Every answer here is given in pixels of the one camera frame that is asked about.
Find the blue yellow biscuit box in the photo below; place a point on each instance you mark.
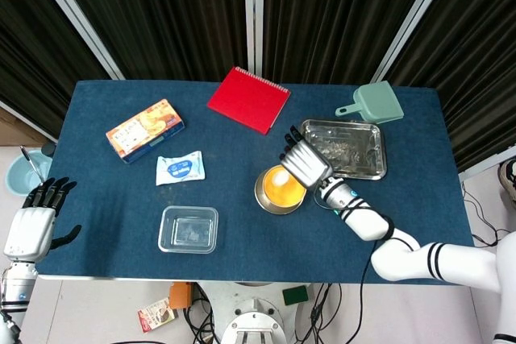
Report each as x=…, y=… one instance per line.
x=145, y=130

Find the clear plastic container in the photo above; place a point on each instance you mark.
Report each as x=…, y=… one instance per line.
x=187, y=229

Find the small printed snack packet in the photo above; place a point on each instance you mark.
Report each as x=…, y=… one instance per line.
x=155, y=316

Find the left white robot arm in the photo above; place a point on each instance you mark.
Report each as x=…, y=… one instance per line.
x=16, y=287

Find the silver metal plate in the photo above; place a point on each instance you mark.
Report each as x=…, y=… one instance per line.
x=278, y=210

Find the dark pleated curtain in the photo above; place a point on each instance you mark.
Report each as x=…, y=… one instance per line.
x=161, y=17

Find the light blue plastic bucket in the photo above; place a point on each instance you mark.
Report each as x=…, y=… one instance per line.
x=20, y=179

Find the white grey robot base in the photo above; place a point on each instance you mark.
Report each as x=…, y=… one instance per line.
x=250, y=307

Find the white metal frame post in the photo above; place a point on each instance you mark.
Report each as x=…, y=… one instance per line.
x=254, y=17
x=415, y=17
x=76, y=17

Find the white blue wipes packet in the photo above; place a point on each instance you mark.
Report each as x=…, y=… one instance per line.
x=181, y=168

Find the white metal frame rail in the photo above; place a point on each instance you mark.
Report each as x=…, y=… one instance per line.
x=488, y=164
x=28, y=122

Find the pale green plastic dustpan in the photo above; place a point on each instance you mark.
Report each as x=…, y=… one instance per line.
x=379, y=102

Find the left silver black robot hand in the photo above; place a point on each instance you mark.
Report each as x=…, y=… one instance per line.
x=30, y=231

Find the beige bowl yellow contents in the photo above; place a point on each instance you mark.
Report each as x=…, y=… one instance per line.
x=282, y=195

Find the blue table cloth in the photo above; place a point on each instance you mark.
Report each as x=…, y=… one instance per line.
x=121, y=207

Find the red spiral notebook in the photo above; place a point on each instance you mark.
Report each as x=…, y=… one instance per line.
x=250, y=100

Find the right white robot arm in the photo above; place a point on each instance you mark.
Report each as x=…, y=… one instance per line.
x=403, y=263

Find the sneaker shoe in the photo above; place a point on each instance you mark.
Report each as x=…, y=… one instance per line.
x=508, y=179

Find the orange box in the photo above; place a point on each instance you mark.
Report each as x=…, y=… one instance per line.
x=180, y=295

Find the metal tray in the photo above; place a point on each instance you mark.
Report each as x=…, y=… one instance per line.
x=354, y=146

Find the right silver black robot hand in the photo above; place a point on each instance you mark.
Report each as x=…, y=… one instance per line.
x=306, y=162

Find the dark green block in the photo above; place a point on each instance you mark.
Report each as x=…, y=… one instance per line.
x=295, y=295

